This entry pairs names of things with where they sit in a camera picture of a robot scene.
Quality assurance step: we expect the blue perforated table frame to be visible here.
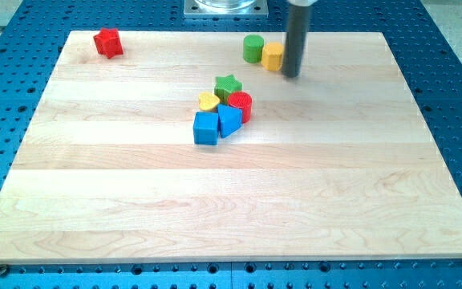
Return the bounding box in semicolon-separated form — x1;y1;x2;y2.
0;1;462;288

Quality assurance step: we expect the yellow hexagon block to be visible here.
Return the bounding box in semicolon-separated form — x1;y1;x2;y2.
261;42;284;71

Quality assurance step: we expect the green cylinder block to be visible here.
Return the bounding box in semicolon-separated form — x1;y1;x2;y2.
242;35;265;63

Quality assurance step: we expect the blue triangle block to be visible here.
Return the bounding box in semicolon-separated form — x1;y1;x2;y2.
217;104;242;138

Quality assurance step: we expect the green star block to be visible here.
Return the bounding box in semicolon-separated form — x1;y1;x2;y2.
213;75;242;104

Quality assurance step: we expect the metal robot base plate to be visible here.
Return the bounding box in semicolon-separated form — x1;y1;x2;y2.
182;0;269;19

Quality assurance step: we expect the red star block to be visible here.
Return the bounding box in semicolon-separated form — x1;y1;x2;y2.
93;28;124;59

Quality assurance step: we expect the red cylinder block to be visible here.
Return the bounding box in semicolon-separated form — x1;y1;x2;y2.
228;91;253;124

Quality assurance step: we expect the wooden board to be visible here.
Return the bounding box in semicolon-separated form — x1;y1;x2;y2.
0;31;462;264

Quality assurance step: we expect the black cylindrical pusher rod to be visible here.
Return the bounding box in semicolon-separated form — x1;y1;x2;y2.
282;2;312;78

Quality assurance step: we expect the blue cube block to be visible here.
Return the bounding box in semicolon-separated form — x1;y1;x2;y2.
192;112;219;145

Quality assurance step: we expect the yellow heart block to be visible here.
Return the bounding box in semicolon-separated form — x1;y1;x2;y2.
198;92;221;112

